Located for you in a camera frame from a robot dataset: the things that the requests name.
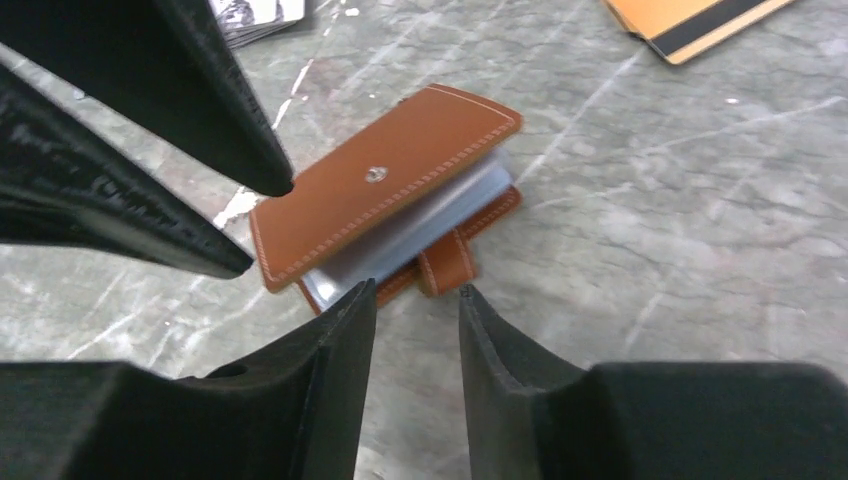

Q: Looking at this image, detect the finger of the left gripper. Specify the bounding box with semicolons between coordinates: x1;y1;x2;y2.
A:
1;68;253;279
1;0;293;197

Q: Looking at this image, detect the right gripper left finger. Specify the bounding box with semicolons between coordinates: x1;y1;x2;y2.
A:
1;280;377;479

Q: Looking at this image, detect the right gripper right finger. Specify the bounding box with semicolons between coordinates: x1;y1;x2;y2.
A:
458;285;847;479

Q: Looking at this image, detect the silver credit card stack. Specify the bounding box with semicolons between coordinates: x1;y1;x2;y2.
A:
208;0;306;48

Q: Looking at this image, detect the brown leather card holder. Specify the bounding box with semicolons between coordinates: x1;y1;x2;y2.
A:
250;84;522;312

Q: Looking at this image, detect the orange credit card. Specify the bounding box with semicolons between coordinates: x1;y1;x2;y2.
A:
604;0;792;65

